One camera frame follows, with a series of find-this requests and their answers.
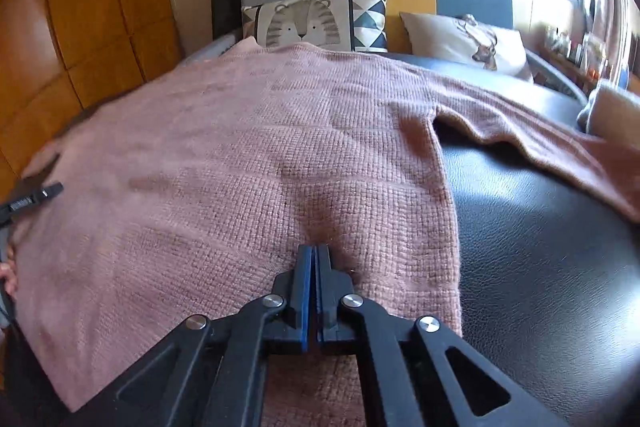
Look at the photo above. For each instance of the cluttered side shelf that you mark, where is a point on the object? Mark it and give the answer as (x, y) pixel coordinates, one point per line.
(575, 52)

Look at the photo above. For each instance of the pink knit sweater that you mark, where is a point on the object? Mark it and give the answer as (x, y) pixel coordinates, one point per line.
(225, 157)

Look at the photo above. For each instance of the tiger print cushion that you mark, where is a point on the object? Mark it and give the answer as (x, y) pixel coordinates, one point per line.
(300, 24)

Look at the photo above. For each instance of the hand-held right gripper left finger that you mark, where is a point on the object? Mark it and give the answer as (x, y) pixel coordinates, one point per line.
(305, 287)

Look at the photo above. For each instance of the beige deer print cushion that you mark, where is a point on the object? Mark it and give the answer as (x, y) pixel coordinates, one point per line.
(450, 37)

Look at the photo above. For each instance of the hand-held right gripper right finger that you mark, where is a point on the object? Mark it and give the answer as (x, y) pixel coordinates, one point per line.
(322, 287)

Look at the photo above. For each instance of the person's left hand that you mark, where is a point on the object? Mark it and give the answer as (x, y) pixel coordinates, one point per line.
(7, 277)

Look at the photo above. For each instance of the beige folded garment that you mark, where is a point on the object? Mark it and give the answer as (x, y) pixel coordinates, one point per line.
(615, 107)

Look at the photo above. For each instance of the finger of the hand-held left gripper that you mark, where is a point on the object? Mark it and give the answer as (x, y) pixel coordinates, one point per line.
(30, 203)

